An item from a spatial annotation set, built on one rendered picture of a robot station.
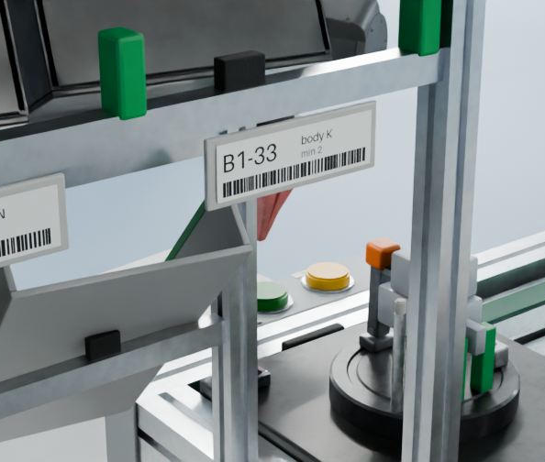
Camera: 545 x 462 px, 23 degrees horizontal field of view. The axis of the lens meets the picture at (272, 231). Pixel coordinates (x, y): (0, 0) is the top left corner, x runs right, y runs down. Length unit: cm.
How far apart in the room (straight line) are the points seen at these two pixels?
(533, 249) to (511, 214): 271
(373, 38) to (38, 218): 59
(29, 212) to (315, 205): 355
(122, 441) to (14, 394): 33
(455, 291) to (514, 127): 418
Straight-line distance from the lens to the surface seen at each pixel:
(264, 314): 114
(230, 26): 58
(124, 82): 49
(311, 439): 95
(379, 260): 98
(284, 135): 54
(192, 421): 99
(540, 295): 123
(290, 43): 59
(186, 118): 51
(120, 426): 104
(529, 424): 98
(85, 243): 379
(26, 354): 75
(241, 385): 82
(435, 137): 61
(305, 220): 391
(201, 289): 73
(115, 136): 50
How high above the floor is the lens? 146
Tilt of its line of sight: 22 degrees down
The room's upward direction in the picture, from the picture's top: straight up
